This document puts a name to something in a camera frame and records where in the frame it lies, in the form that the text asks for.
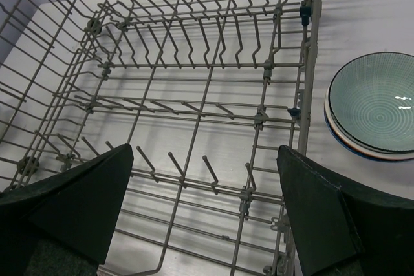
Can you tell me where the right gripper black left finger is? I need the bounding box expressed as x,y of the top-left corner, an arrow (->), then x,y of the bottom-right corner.
1,143 -> 134,275

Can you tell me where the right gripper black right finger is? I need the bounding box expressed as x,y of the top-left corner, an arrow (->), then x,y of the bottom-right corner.
277,145 -> 413,275

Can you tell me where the teal patterned bowl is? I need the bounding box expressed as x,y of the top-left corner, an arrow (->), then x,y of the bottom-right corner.
327,52 -> 413,153

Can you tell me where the grey wire dish rack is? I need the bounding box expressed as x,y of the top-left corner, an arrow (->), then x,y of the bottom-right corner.
1,0 -> 321,275

